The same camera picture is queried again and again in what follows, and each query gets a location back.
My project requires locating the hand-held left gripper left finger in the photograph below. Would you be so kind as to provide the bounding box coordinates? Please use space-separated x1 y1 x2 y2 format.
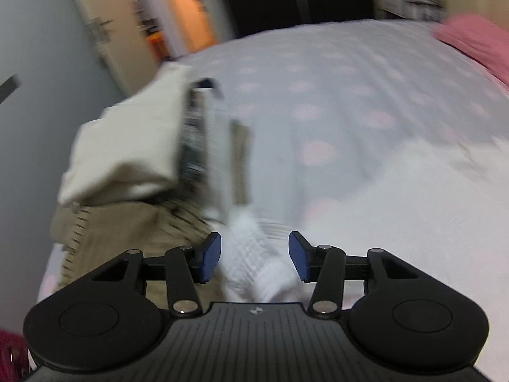
91 231 222 319

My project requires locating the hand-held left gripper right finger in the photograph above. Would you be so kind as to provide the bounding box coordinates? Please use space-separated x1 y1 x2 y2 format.
288 231 421 319

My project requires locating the white crinkled garment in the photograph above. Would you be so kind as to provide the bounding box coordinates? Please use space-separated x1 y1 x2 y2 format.
217 135 509 371

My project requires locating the stack of folded clothes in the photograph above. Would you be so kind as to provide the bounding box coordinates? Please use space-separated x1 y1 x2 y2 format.
50 61 256 301

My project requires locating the grey polka dot bed sheet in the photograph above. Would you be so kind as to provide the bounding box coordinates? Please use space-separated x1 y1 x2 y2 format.
38 18 509 307

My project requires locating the dark red cloth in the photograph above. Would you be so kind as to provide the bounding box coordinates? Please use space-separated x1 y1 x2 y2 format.
0 328 31 382

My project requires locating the pink pillow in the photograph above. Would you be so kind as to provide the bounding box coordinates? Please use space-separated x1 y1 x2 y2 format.
434 14 509 88

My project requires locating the wooden door frame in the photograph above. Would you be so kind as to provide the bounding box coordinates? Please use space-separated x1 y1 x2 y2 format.
64 0 235 93

